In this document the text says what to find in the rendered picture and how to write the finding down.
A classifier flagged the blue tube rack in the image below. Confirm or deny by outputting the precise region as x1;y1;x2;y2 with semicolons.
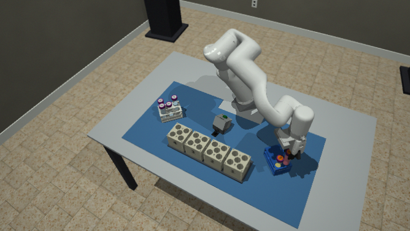
264;144;292;176

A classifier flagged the beige bucket adapter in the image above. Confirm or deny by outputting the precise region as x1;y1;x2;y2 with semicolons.
185;131;211;161
223;149;251;181
167;123;193;152
203;139;230;171

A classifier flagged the white tube rack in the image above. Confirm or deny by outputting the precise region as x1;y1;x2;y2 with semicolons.
158;102;183;123

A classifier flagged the blue bench mat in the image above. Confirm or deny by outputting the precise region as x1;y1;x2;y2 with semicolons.
122;81;326;229

